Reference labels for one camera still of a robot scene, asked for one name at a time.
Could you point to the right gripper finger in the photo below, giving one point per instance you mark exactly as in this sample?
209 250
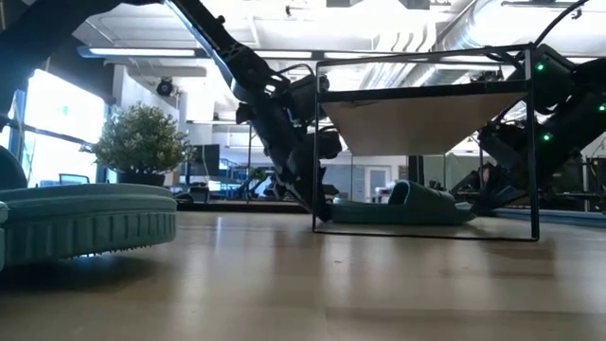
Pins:
502 184

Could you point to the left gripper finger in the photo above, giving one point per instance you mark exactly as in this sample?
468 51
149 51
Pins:
312 189

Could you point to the green rubber slide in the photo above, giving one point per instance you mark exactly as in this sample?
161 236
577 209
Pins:
416 210
94 227

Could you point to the wooden shelf black metal frame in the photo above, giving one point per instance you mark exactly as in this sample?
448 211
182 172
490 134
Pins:
416 123

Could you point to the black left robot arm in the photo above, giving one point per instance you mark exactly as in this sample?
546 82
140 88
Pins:
227 52

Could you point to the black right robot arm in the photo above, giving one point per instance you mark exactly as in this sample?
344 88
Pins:
577 132

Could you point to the black monitor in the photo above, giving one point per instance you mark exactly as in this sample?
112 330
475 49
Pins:
207 161

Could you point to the round black ceiling speaker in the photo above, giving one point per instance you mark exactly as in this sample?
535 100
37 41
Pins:
165 87
324 83

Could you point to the potted green plant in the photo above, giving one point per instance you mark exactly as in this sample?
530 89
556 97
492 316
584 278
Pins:
142 142

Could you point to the long ceiling light strip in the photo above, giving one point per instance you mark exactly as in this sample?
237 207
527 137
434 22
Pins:
142 52

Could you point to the small laptop screen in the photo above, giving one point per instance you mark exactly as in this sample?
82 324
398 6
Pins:
73 179

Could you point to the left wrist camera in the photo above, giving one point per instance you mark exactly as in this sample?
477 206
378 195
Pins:
303 97

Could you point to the black metal rig frame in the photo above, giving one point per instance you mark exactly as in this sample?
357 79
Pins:
237 207

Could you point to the silver air duct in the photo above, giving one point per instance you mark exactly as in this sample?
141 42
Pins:
454 33

